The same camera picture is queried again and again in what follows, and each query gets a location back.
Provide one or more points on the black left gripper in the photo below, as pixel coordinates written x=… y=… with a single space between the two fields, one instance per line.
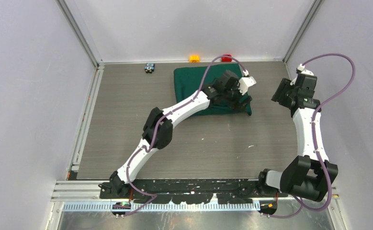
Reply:
x=236 y=104

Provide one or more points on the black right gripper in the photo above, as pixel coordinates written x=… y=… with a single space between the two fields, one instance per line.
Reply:
x=285 y=85

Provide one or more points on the green surgical drape cloth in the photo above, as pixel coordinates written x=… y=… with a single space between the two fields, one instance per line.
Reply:
x=187 y=80

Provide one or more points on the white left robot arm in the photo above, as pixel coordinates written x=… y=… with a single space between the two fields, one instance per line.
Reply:
x=159 y=126

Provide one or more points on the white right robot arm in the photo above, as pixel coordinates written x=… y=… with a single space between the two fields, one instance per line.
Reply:
x=310 y=174

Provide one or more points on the red toy block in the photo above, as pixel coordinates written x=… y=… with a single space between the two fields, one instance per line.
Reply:
x=226 y=58

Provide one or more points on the yellow toy block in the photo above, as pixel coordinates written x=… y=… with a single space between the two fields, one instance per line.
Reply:
x=194 y=58

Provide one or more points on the blue owl toy block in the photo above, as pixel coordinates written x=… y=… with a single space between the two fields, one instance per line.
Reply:
x=149 y=68

